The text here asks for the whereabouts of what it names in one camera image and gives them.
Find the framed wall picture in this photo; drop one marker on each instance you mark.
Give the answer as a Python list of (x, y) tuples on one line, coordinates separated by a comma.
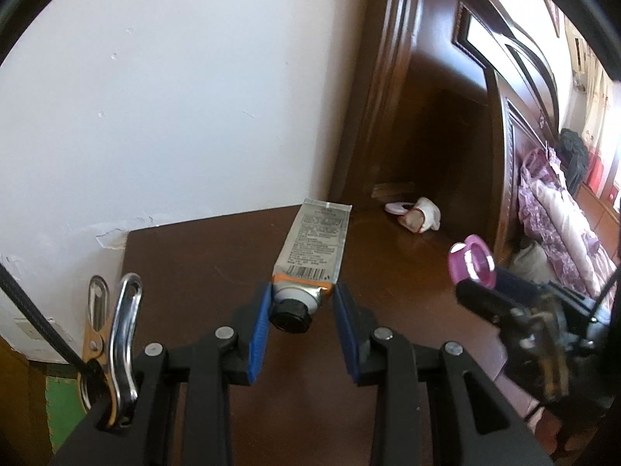
[(553, 9)]

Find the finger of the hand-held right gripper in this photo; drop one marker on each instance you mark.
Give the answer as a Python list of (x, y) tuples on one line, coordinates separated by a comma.
[(519, 284), (485, 301)]

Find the dark clothes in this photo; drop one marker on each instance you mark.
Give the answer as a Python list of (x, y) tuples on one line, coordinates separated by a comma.
[(575, 155)]

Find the small white sock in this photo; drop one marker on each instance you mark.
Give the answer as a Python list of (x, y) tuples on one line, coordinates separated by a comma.
[(424, 213)]

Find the dark wooden headboard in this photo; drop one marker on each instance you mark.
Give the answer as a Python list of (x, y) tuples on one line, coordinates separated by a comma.
[(436, 107)]

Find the purple lace-edged quilt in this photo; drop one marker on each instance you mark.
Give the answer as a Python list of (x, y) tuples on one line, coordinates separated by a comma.
[(543, 204)]

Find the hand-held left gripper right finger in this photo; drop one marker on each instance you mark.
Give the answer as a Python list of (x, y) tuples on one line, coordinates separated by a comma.
[(347, 335)]

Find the metal spring clip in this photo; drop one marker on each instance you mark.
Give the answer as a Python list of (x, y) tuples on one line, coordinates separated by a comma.
[(116, 335), (546, 364)]

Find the wooden wardrobe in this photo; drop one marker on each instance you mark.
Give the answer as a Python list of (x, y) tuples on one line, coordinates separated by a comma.
[(19, 398)]

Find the grey pillow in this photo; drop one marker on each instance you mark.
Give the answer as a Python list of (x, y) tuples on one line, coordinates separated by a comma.
[(529, 262)]

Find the wooden nightstand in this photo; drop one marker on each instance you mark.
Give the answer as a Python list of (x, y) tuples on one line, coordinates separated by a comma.
[(194, 262)]

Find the floral curtain with red hem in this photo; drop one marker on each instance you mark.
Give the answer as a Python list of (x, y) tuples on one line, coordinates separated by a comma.
[(594, 107)]

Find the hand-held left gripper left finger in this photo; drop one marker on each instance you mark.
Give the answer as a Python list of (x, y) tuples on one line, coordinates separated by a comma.
[(259, 335)]

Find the silver tube with black cap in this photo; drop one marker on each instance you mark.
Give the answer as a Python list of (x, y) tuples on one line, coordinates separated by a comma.
[(315, 238)]

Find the wall air conditioner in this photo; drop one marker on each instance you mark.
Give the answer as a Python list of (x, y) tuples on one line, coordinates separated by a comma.
[(577, 53)]

